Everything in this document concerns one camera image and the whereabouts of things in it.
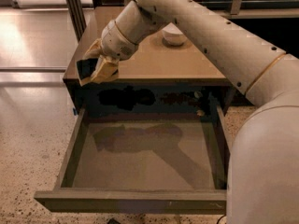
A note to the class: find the dark scouring sponge yellow base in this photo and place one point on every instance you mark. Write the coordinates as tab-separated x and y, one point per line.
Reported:
85	68

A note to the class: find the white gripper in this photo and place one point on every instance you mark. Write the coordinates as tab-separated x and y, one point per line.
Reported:
116	43

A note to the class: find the brown cabinet with counter top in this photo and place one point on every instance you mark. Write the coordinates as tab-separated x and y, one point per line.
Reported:
157	75

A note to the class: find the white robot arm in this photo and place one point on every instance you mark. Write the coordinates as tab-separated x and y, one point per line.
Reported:
263	175

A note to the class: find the open grey top drawer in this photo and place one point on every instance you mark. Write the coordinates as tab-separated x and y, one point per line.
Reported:
144	164

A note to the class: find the white ceramic bowl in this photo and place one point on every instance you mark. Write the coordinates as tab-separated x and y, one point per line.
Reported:
173	36

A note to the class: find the dark vertical metal post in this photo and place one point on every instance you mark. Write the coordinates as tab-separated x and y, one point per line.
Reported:
77	17

